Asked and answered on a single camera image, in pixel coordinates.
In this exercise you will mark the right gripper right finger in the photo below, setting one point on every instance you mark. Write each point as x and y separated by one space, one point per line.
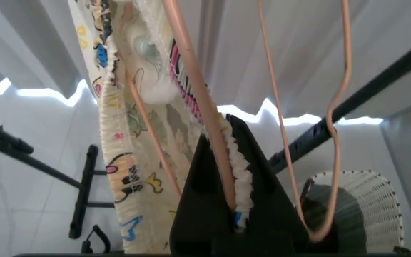
273 214

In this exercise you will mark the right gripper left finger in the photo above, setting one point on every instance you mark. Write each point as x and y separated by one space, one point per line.
202 214

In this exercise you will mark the cream printed garment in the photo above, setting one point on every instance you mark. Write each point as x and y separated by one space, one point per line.
134 150

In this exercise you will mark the pink clothes hanger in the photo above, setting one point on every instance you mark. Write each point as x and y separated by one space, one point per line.
202 107
346 35

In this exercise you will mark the white laundry basket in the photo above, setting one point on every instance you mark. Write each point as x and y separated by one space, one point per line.
376 200

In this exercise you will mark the black clothes rack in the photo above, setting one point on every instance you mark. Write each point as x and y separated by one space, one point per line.
369 93

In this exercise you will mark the white curtain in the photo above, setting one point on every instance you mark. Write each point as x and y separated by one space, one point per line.
30 35

